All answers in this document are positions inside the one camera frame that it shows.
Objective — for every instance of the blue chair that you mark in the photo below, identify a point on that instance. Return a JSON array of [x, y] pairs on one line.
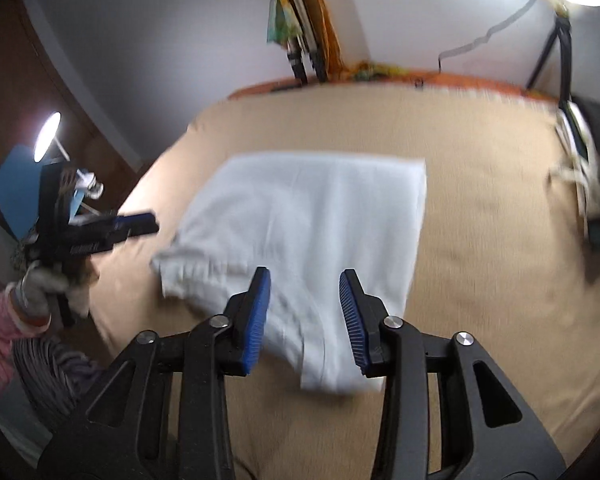
[[20, 175]]

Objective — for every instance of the white small garment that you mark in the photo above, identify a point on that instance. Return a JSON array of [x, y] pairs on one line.
[[306, 217]]

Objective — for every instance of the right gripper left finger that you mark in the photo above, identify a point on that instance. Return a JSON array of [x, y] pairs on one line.
[[159, 410]]

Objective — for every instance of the colourful hanging cloth bundle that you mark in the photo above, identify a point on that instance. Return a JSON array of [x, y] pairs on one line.
[[304, 29]]

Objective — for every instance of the beige bed blanket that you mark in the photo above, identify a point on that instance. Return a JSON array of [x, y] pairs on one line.
[[500, 254]]

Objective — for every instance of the left white gloved hand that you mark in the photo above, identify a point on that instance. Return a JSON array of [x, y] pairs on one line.
[[33, 302]]

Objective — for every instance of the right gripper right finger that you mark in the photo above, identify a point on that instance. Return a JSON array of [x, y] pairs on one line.
[[449, 410]]

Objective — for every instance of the small desk lamp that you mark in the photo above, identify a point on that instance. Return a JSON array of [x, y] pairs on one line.
[[62, 154]]

